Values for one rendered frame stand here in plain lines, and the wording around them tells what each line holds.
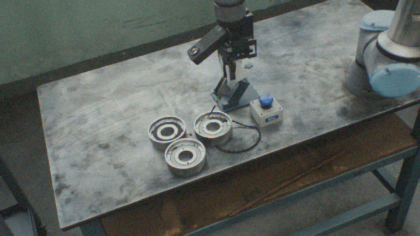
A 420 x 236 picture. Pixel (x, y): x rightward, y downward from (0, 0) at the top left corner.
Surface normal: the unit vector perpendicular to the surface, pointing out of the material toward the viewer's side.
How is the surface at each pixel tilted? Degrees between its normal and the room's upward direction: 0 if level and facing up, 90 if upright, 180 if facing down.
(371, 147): 0
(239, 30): 90
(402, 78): 97
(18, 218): 0
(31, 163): 0
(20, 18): 90
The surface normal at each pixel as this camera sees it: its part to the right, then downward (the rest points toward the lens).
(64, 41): 0.36, 0.62
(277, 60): -0.09, -0.73
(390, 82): -0.08, 0.78
